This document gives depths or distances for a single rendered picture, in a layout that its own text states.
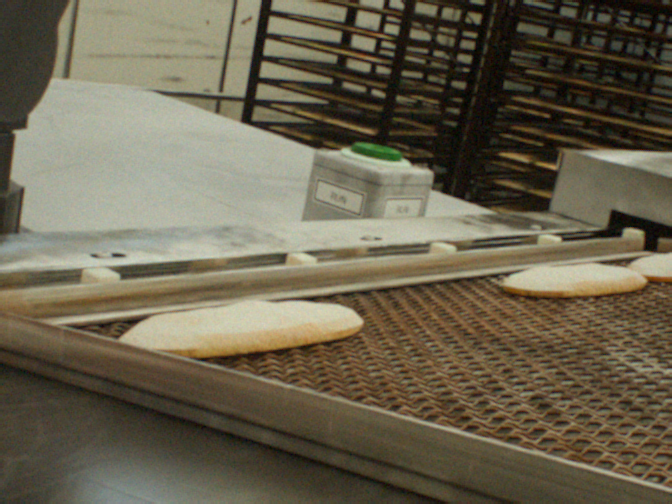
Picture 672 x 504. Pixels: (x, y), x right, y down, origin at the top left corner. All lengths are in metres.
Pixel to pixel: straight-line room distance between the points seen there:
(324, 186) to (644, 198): 0.29
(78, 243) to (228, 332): 0.27
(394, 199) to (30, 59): 0.32
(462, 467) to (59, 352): 0.13
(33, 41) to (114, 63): 5.57
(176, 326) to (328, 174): 0.52
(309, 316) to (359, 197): 0.46
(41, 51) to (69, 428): 0.39
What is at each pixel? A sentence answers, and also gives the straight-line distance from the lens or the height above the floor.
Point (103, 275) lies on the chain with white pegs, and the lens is 0.52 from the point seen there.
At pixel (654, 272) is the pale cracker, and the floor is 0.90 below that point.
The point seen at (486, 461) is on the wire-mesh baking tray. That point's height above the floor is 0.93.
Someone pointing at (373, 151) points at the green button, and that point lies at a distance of 0.85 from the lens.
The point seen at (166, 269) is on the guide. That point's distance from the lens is 0.60.
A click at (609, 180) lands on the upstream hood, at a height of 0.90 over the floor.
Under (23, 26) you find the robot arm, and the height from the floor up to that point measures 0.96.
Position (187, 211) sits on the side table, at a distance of 0.92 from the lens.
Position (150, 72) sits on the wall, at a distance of 6.37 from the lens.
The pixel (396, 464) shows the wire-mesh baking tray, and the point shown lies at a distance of 0.24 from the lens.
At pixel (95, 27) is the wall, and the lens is 6.09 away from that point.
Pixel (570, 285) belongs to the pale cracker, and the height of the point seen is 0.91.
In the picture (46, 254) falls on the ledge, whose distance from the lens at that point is 0.57.
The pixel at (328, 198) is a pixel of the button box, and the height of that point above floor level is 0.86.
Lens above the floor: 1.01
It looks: 13 degrees down
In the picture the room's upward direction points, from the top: 11 degrees clockwise
